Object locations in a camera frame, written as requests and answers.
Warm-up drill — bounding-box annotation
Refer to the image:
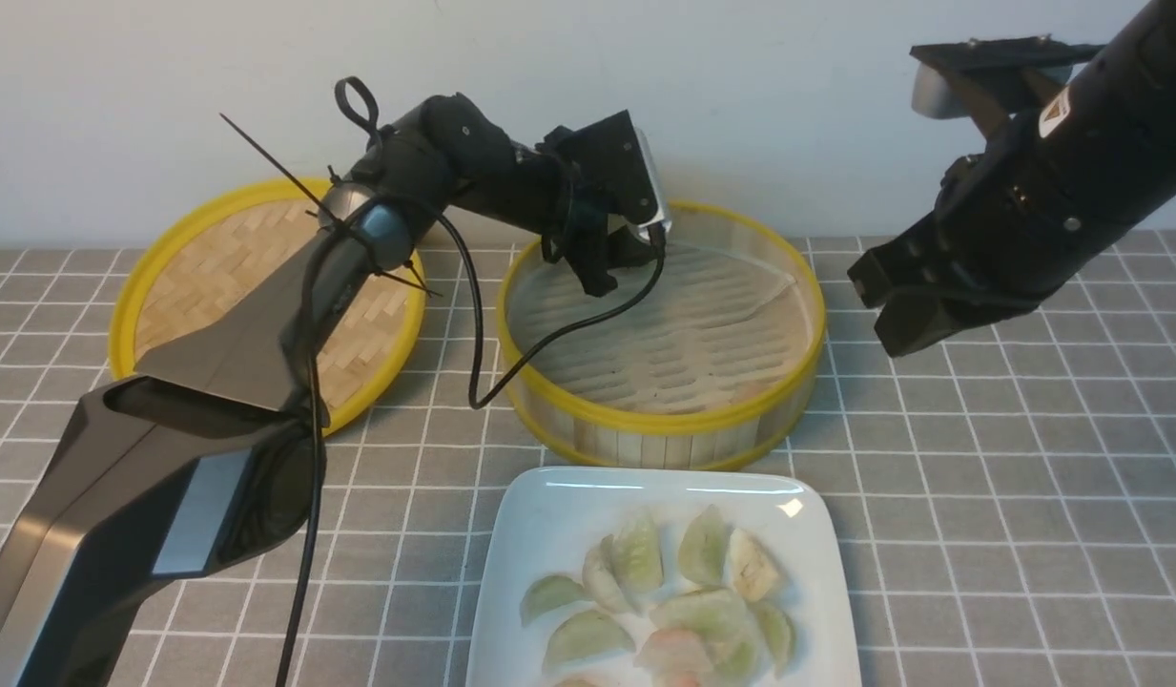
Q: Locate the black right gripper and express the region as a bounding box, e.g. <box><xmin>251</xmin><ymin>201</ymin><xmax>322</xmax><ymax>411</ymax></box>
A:
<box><xmin>848</xmin><ymin>129</ymin><xmax>1084</xmax><ymax>358</ymax></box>

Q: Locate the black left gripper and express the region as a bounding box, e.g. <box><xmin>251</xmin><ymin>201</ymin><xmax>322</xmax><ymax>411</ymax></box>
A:
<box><xmin>540</xmin><ymin>186</ymin><xmax>664</xmax><ymax>299</ymax></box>

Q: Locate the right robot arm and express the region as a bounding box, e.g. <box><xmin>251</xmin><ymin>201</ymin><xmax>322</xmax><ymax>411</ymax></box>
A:
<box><xmin>848</xmin><ymin>1</ymin><xmax>1176</xmax><ymax>358</ymax></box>

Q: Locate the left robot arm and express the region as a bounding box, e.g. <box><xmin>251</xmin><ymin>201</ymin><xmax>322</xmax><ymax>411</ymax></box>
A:
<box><xmin>0</xmin><ymin>76</ymin><xmax>671</xmax><ymax>686</ymax></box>

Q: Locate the white square plate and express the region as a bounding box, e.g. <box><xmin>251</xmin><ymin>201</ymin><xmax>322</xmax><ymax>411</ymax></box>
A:
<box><xmin>463</xmin><ymin>467</ymin><xmax>862</xmax><ymax>686</ymax></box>

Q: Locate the green dumpling plate top right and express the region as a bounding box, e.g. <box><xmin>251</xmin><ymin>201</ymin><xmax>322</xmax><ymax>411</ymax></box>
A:
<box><xmin>676</xmin><ymin>505</ymin><xmax>731</xmax><ymax>587</ymax></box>

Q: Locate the green dumpling plate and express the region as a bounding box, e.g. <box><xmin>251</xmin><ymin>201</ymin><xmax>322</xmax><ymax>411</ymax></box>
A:
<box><xmin>652</xmin><ymin>588</ymin><xmax>766</xmax><ymax>683</ymax></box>
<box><xmin>582</xmin><ymin>509</ymin><xmax>664</xmax><ymax>614</ymax></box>
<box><xmin>676</xmin><ymin>505</ymin><xmax>731</xmax><ymax>587</ymax></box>
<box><xmin>519</xmin><ymin>574</ymin><xmax>590</xmax><ymax>629</ymax></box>
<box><xmin>750</xmin><ymin>601</ymin><xmax>797</xmax><ymax>676</ymax></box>
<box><xmin>543</xmin><ymin>611</ymin><xmax>636</xmax><ymax>673</ymax></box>

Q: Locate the green dumpling plate top middle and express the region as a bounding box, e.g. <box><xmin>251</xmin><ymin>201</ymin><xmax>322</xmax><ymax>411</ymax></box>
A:
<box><xmin>582</xmin><ymin>509</ymin><xmax>664</xmax><ymax>614</ymax></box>

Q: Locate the cream dumpling on plate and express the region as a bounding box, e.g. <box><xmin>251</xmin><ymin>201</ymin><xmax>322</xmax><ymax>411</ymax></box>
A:
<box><xmin>728</xmin><ymin>528</ymin><xmax>787</xmax><ymax>603</ymax></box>

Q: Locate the green dumpling plate lower left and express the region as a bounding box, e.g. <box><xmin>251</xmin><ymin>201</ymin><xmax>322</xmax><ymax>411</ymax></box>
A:
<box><xmin>543</xmin><ymin>611</ymin><xmax>636</xmax><ymax>673</ymax></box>

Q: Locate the green dumpling plate centre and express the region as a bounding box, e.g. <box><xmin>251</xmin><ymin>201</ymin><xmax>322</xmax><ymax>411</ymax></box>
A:
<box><xmin>652</xmin><ymin>588</ymin><xmax>766</xmax><ymax>683</ymax></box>

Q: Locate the pink dumpling plate bottom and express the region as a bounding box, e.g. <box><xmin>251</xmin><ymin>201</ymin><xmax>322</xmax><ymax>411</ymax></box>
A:
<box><xmin>554</xmin><ymin>628</ymin><xmax>717</xmax><ymax>687</ymax></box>

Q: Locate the white mesh steamer liner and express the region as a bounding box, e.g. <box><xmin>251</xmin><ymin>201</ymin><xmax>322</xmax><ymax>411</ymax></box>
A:
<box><xmin>505</xmin><ymin>244</ymin><xmax>822</xmax><ymax>416</ymax></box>

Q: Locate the yellow rimmed bamboo steamer basket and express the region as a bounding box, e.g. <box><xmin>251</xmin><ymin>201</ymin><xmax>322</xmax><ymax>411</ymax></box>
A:
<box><xmin>496</xmin><ymin>201</ymin><xmax>827</xmax><ymax>471</ymax></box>

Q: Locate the yellow rimmed woven steamer lid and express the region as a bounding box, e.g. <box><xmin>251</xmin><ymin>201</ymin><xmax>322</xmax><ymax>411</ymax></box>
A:
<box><xmin>108</xmin><ymin>176</ymin><xmax>427</xmax><ymax>433</ymax></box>

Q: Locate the grey checked tablecloth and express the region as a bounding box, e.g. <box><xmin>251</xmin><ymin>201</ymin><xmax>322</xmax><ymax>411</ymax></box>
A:
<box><xmin>0</xmin><ymin>231</ymin><xmax>1176</xmax><ymax>687</ymax></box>

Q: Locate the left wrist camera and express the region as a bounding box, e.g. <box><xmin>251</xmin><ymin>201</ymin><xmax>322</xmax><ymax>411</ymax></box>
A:
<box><xmin>541</xmin><ymin>109</ymin><xmax>673</xmax><ymax>242</ymax></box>

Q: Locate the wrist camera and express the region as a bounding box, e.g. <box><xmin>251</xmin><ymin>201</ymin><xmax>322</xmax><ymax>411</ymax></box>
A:
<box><xmin>541</xmin><ymin>109</ymin><xmax>673</xmax><ymax>242</ymax></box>
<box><xmin>910</xmin><ymin>34</ymin><xmax>1104</xmax><ymax>139</ymax></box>

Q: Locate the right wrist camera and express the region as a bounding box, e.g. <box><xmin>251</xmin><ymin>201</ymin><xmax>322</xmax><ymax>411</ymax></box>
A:
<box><xmin>910</xmin><ymin>34</ymin><xmax>1104</xmax><ymax>139</ymax></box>

